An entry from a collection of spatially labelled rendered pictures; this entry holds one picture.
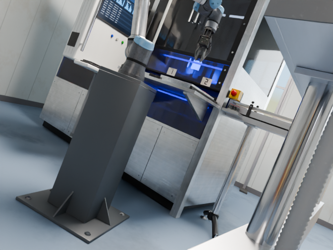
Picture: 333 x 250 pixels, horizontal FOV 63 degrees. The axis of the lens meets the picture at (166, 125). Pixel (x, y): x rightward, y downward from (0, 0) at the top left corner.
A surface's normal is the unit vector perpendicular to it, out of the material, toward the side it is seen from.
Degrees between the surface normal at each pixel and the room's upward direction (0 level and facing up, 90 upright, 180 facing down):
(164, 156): 90
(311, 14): 90
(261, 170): 90
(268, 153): 90
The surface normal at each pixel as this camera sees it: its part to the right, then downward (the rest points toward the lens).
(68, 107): -0.53, -0.18
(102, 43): 0.70, 0.32
